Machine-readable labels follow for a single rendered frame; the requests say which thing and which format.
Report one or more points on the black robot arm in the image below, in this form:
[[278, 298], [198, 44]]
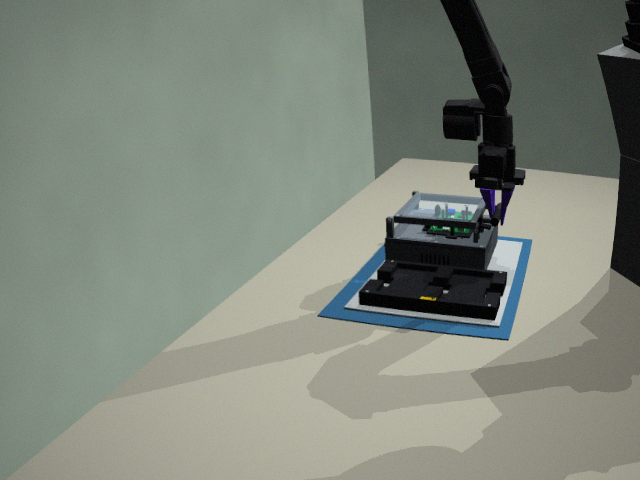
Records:
[[484, 62]]

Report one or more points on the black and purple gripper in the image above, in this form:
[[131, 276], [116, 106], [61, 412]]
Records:
[[507, 189]]

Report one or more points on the green circuit board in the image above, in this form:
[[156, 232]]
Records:
[[463, 231]]

